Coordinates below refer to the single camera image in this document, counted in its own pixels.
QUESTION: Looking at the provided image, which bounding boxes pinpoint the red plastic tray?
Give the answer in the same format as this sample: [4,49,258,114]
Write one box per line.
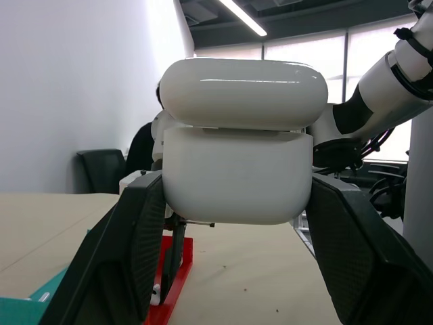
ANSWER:
[143,235,194,325]

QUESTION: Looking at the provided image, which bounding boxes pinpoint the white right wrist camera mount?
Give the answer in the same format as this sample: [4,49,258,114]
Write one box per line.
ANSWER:
[151,110,175,163]

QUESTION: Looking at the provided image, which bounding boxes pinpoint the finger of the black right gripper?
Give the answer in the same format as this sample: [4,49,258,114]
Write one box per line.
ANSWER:
[159,216,187,305]

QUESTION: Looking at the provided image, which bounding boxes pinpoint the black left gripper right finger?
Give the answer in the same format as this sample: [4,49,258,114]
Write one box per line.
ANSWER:
[305,175,433,325]

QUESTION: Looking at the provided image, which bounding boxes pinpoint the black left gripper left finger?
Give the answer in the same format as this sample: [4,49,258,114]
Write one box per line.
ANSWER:
[39,171,167,325]

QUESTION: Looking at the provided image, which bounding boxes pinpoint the white earbud charging case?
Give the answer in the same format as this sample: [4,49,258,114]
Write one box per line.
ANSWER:
[158,58,329,226]

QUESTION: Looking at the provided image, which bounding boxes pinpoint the long ceiling light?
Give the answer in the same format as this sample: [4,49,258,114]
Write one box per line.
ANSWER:
[218,0,269,37]

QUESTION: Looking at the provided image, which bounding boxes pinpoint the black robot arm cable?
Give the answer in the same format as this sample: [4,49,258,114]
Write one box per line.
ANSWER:
[357,127,397,162]

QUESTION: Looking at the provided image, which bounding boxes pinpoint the person in black clothes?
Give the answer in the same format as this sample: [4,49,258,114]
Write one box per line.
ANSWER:
[124,79,166,180]

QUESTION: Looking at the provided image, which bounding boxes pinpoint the teal plastic bin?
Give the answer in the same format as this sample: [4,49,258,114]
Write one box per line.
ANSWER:
[0,228,92,325]

